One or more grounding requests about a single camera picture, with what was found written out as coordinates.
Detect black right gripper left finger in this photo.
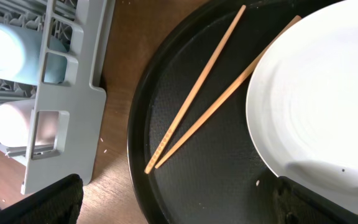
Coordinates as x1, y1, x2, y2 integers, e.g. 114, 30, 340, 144
0, 174, 83, 224

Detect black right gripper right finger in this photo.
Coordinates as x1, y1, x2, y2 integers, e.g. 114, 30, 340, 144
278, 176, 358, 224

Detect pink plastic cup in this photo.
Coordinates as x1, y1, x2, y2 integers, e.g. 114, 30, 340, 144
0, 99, 59, 147

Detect grey round plate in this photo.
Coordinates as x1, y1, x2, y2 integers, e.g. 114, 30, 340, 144
246, 1, 358, 214

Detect blue plastic cup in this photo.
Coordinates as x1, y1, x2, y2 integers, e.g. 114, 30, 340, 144
0, 22, 68, 86

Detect wooden chopstick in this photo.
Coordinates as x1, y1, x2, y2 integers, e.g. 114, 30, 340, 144
155, 15, 301, 169
144, 4, 246, 174

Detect grey plastic dishwasher rack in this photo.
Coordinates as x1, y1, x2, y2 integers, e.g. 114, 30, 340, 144
0, 0, 114, 194

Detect round black tray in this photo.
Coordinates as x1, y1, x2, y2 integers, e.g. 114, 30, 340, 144
127, 1, 341, 223

